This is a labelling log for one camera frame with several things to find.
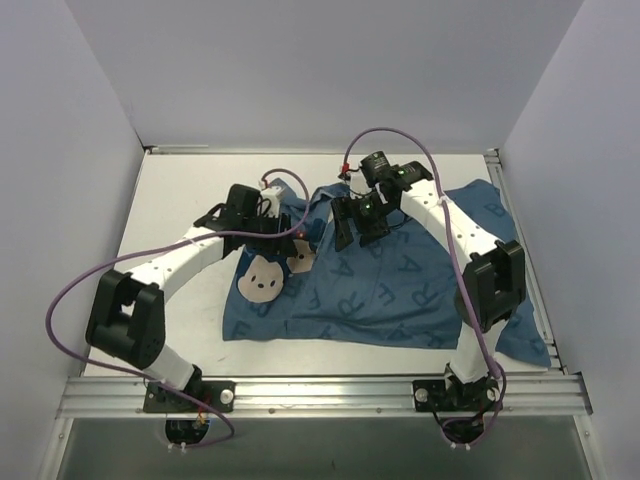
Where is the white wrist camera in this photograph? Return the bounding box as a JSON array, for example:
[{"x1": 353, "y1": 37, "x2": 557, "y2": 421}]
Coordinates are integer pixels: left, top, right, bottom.
[
  {"x1": 261, "y1": 185, "x2": 286, "y2": 210},
  {"x1": 347, "y1": 170, "x2": 372, "y2": 198}
]

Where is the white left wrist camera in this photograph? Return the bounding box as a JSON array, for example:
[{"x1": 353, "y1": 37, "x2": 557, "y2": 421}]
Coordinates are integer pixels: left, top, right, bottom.
[{"x1": 261, "y1": 185, "x2": 286, "y2": 210}]

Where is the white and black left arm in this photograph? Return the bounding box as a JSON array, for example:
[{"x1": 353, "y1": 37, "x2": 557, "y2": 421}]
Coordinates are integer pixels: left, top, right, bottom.
[{"x1": 85, "y1": 184, "x2": 296, "y2": 411}]

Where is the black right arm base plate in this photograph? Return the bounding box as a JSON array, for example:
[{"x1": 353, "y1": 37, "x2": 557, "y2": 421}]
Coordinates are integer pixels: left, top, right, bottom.
[{"x1": 412, "y1": 378, "x2": 501, "y2": 414}]

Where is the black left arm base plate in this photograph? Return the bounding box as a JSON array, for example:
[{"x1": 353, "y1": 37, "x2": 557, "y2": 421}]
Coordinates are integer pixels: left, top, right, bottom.
[{"x1": 142, "y1": 380, "x2": 236, "y2": 414}]

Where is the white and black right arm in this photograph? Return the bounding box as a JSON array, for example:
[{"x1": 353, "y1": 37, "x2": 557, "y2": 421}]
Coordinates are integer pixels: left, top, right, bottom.
[{"x1": 331, "y1": 151, "x2": 526, "y2": 409}]

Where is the blue cartoon print pillowcase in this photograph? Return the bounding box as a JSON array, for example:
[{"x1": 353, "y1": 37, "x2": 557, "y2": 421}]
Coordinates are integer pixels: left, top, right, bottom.
[{"x1": 220, "y1": 178, "x2": 553, "y2": 371}]

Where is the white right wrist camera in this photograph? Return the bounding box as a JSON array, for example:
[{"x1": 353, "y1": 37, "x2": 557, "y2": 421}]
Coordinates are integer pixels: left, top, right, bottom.
[{"x1": 347, "y1": 170, "x2": 372, "y2": 198}]

